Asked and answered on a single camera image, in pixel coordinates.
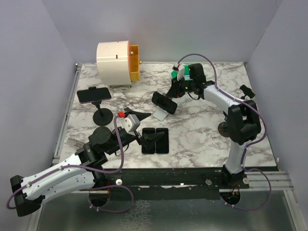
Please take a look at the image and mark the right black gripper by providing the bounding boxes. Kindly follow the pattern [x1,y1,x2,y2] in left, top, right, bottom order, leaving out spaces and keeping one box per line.
[165,76,195,99]

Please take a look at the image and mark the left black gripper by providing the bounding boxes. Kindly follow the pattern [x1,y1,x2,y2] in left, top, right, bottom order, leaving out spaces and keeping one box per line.
[106,108,164,155]

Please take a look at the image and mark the black phone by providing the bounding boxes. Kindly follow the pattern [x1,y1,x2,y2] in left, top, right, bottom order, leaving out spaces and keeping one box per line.
[141,128,156,154]

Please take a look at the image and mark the silver phone stand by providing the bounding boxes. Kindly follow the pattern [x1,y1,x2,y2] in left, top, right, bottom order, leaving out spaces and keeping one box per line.
[153,107,169,121]

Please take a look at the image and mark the round wooden base stand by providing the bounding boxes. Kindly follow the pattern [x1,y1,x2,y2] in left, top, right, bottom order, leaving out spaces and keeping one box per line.
[218,121,230,138]

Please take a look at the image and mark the black phone stand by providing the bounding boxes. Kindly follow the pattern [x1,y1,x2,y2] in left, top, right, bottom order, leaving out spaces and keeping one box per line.
[223,84,256,121]
[92,101,113,126]

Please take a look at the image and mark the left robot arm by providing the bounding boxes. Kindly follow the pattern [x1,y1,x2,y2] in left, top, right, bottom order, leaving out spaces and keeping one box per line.
[6,108,164,217]

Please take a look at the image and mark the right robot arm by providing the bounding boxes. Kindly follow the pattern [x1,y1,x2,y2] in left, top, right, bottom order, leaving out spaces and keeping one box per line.
[167,64,261,188]

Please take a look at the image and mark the green plastic bin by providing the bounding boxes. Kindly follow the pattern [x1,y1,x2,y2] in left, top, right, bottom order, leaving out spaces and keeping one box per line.
[171,65,192,81]

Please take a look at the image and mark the orange drawer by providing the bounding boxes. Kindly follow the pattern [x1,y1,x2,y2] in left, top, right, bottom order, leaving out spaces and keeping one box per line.
[129,45,140,81]

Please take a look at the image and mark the white cylindrical drawer box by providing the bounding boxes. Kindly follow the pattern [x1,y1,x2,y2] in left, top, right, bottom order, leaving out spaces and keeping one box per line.
[96,40,131,87]

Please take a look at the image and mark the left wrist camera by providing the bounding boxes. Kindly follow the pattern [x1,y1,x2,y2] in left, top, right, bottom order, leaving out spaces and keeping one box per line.
[117,112,140,133]

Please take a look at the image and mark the black mounting rail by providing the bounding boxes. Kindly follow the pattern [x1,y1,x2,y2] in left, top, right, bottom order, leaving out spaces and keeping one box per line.
[94,167,249,200]

